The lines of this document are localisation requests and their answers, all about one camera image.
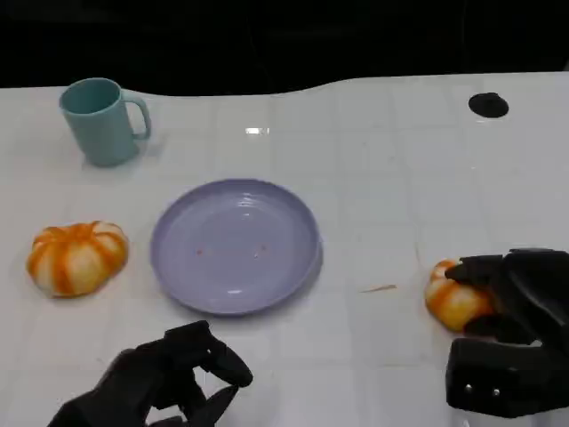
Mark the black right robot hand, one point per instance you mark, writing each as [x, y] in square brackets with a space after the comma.
[533, 302]

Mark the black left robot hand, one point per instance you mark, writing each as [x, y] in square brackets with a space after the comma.
[142, 382]

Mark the orange and white bread roll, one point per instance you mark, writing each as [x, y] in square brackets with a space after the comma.
[75, 260]
[449, 302]

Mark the lilac plate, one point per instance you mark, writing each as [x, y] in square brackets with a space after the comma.
[233, 249]

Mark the black round table grommet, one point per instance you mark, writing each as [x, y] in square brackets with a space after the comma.
[487, 105]

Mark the pale green mug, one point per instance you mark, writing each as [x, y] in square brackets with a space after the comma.
[102, 129]

